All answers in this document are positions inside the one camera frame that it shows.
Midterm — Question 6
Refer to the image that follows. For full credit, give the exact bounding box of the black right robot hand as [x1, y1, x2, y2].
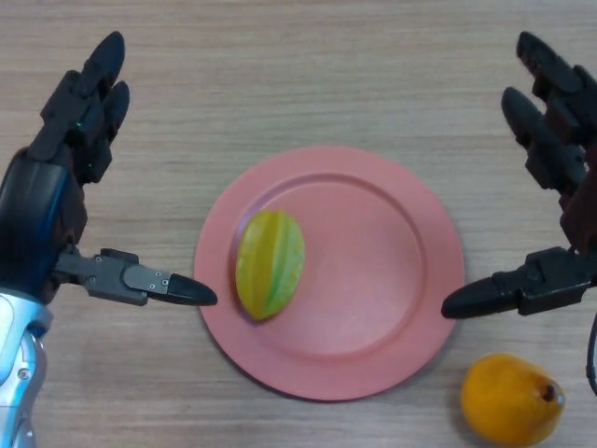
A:
[440, 31, 597, 320]

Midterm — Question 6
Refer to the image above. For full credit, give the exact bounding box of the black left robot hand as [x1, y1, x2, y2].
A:
[0, 31, 218, 309]

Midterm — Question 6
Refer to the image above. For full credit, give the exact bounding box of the yellow starfruit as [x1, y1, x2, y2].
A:
[234, 208, 307, 322]

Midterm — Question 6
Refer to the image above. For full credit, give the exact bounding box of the pink round plate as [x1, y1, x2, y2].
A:
[194, 146, 466, 402]

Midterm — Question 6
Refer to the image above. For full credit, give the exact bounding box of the orange pear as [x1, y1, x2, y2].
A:
[460, 353, 566, 446]

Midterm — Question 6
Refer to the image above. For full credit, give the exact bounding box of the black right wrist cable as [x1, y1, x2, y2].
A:
[585, 315, 597, 393]

